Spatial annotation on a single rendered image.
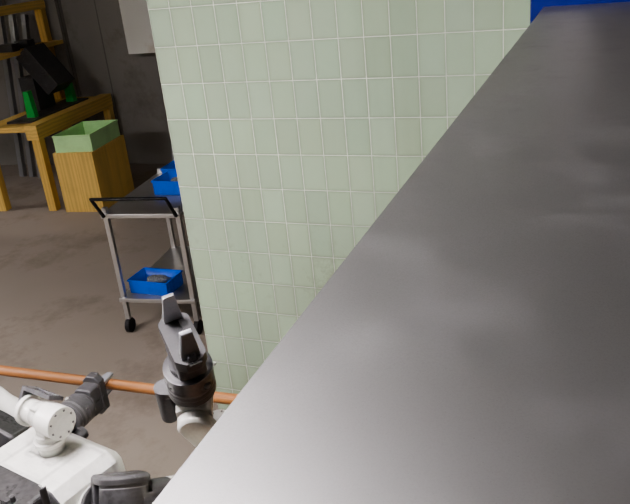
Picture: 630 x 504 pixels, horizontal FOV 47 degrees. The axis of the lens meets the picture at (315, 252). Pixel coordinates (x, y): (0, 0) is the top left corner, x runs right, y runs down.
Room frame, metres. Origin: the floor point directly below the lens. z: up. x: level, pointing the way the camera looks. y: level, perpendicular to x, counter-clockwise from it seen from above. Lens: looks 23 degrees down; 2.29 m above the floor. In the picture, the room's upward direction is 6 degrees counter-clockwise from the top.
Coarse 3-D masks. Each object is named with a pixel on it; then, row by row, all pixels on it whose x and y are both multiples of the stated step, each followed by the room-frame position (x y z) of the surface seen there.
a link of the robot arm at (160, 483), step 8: (152, 480) 1.13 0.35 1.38; (160, 480) 1.13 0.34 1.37; (168, 480) 1.14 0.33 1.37; (120, 488) 1.07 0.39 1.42; (128, 488) 1.07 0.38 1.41; (136, 488) 1.08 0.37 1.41; (144, 488) 1.09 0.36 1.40; (152, 488) 1.10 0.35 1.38; (160, 488) 1.11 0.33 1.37; (104, 496) 1.07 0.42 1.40; (112, 496) 1.06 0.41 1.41; (120, 496) 1.06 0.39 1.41; (128, 496) 1.06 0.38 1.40; (136, 496) 1.07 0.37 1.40; (144, 496) 1.08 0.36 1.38; (152, 496) 1.09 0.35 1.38
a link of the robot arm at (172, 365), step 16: (160, 320) 1.13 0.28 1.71; (176, 320) 1.14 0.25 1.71; (176, 336) 1.10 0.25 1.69; (176, 352) 1.07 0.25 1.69; (176, 368) 1.05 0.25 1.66; (192, 368) 1.05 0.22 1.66; (208, 368) 1.12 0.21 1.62; (176, 384) 1.09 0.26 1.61; (192, 384) 1.09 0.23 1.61; (208, 384) 1.10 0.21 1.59
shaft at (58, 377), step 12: (0, 372) 1.92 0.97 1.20; (12, 372) 1.90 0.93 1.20; (24, 372) 1.89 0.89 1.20; (36, 372) 1.88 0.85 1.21; (48, 372) 1.87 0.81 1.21; (60, 372) 1.86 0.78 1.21; (72, 384) 1.83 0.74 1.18; (108, 384) 1.78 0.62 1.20; (120, 384) 1.77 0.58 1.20; (132, 384) 1.76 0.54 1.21; (144, 384) 1.75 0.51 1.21; (216, 396) 1.66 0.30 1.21; (228, 396) 1.65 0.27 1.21
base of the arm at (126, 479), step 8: (120, 472) 1.15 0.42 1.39; (128, 472) 1.14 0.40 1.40; (136, 472) 1.13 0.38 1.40; (144, 472) 1.11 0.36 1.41; (96, 480) 1.10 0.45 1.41; (104, 480) 1.08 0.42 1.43; (112, 480) 1.07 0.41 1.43; (120, 480) 1.07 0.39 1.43; (128, 480) 1.08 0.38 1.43; (136, 480) 1.08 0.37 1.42; (144, 480) 1.09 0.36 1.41; (96, 488) 1.11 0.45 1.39; (104, 488) 1.07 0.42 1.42; (112, 488) 1.07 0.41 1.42; (96, 496) 1.11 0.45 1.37
